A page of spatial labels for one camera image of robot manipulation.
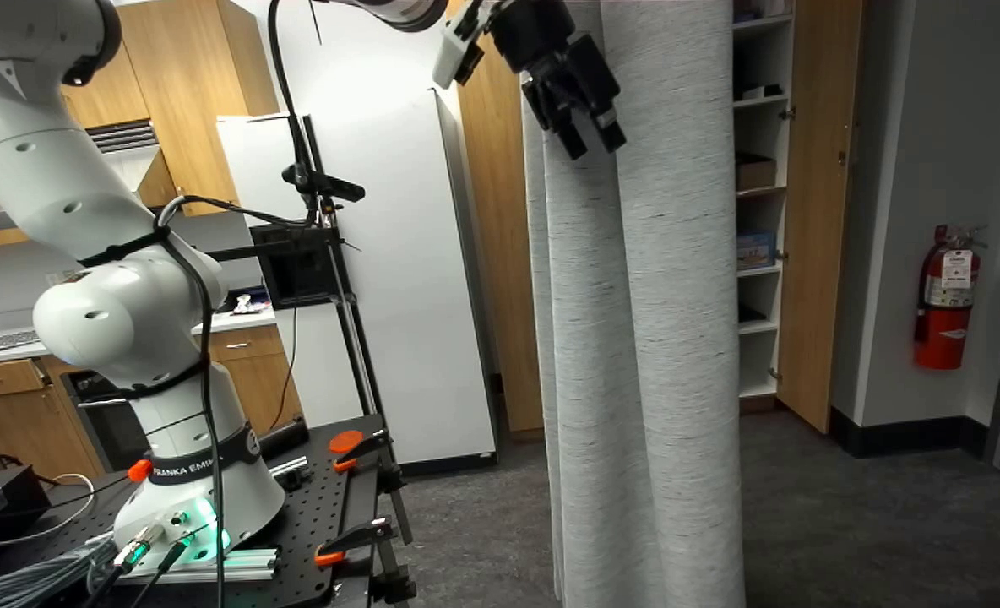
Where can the orange black bar clamp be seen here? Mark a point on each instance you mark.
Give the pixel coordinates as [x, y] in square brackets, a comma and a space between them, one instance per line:
[355, 448]

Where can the blue packages on shelf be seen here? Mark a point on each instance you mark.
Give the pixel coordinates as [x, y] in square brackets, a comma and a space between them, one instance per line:
[754, 252]

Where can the black camera stand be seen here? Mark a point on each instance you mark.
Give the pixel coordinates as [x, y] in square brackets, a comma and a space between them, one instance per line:
[350, 317]

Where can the black built-in oven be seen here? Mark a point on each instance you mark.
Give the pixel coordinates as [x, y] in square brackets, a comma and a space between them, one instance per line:
[108, 426]

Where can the wooden wall kitchen cabinets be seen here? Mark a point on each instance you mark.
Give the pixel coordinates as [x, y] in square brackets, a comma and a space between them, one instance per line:
[192, 68]

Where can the white refrigerator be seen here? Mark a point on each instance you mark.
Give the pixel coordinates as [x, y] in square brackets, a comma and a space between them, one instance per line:
[409, 247]

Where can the wooden base kitchen cabinets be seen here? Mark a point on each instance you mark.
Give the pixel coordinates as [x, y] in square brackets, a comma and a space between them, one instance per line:
[258, 377]

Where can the black exterior camera box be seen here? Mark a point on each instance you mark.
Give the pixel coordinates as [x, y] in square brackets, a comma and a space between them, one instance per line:
[297, 264]

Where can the red fire extinguisher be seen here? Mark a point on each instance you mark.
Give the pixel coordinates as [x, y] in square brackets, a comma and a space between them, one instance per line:
[946, 306]

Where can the wooden cabinet side panel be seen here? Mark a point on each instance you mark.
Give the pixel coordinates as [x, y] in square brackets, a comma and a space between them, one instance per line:
[504, 282]

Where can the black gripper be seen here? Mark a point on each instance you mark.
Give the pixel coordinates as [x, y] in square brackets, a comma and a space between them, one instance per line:
[551, 57]

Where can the white textured fabric curtain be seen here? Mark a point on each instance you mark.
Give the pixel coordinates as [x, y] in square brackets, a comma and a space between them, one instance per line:
[636, 340]

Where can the cardboard box on shelf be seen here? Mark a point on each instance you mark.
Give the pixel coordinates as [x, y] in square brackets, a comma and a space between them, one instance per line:
[754, 175]

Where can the white open shelf unit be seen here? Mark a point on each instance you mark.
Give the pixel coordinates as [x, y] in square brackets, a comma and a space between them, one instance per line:
[758, 291]

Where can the tall wooden door panel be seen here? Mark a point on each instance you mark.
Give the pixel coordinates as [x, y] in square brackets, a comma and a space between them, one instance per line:
[821, 215]

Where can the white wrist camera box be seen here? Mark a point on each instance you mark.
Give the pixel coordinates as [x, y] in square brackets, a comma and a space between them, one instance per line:
[458, 50]

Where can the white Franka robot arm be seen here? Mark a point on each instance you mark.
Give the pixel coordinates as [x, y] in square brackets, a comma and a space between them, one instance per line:
[83, 171]

